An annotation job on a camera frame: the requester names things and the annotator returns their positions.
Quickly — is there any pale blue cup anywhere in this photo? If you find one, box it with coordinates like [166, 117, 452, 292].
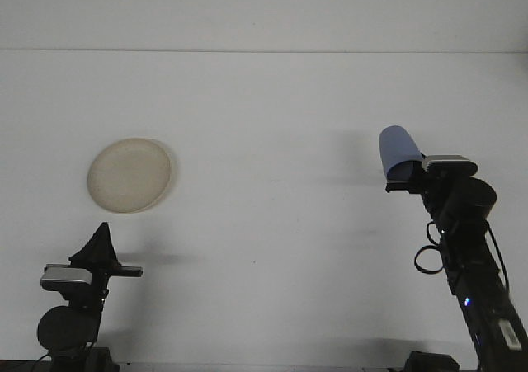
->
[379, 125, 427, 182]

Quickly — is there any pale cream round plate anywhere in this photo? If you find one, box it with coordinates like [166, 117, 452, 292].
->
[87, 137, 180, 215]

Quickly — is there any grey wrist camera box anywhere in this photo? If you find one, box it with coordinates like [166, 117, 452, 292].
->
[422, 154, 480, 178]
[39, 266, 93, 291]

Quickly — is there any looped black cable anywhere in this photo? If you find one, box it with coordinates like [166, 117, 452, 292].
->
[413, 220, 448, 275]

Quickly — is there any long thin black cable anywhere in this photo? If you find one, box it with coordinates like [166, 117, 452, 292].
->
[486, 222, 512, 297]

